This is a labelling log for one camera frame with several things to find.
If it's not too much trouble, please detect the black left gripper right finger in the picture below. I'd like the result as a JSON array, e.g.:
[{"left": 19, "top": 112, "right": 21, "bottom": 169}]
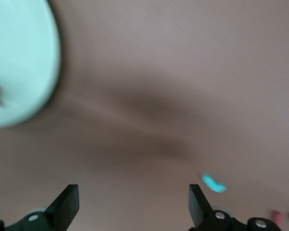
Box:
[{"left": 189, "top": 184, "right": 281, "bottom": 231}]

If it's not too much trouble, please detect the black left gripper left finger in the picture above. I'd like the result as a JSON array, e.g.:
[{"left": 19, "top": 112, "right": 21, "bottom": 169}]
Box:
[{"left": 0, "top": 184, "right": 79, "bottom": 231}]

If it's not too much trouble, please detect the teal letter r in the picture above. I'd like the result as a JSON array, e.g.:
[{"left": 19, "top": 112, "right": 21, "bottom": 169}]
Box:
[{"left": 200, "top": 173, "right": 227, "bottom": 193}]

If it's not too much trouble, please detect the maroon letter l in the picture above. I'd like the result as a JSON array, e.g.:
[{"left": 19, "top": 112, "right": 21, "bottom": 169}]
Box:
[{"left": 271, "top": 209, "right": 284, "bottom": 224}]

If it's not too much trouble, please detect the brown paper table cover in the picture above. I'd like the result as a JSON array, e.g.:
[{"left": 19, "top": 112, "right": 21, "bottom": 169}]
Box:
[{"left": 0, "top": 0, "right": 289, "bottom": 231}]

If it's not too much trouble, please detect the green plate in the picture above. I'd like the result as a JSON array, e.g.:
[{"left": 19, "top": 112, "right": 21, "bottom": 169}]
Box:
[{"left": 0, "top": 0, "right": 61, "bottom": 128}]

